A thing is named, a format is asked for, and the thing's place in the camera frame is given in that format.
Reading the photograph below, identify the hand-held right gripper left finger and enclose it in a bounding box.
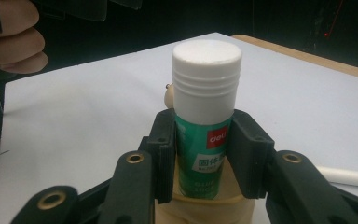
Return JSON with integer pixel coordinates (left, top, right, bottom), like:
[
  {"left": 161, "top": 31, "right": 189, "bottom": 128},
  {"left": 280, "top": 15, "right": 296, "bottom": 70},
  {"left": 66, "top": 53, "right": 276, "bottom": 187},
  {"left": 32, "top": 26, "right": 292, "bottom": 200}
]
[{"left": 139, "top": 108, "right": 177, "bottom": 204}]

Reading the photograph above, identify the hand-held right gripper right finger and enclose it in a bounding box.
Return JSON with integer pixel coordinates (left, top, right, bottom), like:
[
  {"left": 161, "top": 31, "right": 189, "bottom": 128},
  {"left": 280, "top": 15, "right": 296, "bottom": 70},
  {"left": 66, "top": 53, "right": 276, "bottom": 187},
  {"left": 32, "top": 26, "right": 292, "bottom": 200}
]
[{"left": 225, "top": 108, "right": 276, "bottom": 200}]

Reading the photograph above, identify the wooden pen holder with bear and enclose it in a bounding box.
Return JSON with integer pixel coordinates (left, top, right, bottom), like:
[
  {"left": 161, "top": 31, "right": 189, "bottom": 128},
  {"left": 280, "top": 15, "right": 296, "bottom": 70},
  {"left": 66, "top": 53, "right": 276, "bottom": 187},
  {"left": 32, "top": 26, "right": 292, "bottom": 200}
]
[{"left": 154, "top": 83, "right": 256, "bottom": 224}]

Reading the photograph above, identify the green and white glue stick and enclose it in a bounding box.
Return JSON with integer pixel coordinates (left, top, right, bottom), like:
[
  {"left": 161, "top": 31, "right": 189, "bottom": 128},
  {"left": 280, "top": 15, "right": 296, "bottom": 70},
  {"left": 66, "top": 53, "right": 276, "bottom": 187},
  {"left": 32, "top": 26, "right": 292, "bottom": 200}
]
[{"left": 172, "top": 39, "right": 243, "bottom": 201}]

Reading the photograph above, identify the white pen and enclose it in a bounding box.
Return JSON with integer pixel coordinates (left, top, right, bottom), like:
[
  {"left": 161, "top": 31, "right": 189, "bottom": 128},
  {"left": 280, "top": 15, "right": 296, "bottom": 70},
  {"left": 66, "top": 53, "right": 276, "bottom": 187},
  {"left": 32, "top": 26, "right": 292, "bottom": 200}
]
[{"left": 316, "top": 165, "right": 358, "bottom": 189}]

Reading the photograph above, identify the white board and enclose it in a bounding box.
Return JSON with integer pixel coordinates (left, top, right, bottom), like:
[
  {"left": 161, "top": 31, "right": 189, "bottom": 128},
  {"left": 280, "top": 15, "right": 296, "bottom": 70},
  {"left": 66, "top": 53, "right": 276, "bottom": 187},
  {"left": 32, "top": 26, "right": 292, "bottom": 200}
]
[{"left": 0, "top": 32, "right": 358, "bottom": 224}]

